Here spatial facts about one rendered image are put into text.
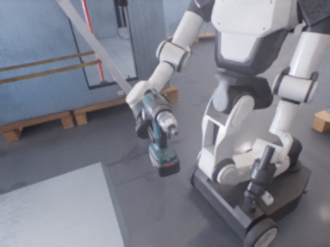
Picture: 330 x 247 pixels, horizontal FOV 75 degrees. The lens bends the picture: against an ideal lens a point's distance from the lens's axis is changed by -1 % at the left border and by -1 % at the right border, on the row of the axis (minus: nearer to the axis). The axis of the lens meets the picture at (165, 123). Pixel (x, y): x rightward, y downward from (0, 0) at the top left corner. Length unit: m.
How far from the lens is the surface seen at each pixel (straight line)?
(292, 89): 0.87
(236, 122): 0.94
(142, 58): 2.60
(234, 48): 0.88
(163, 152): 0.65
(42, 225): 0.79
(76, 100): 2.65
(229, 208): 1.29
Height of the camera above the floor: 1.20
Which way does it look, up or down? 31 degrees down
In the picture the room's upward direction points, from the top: 6 degrees counter-clockwise
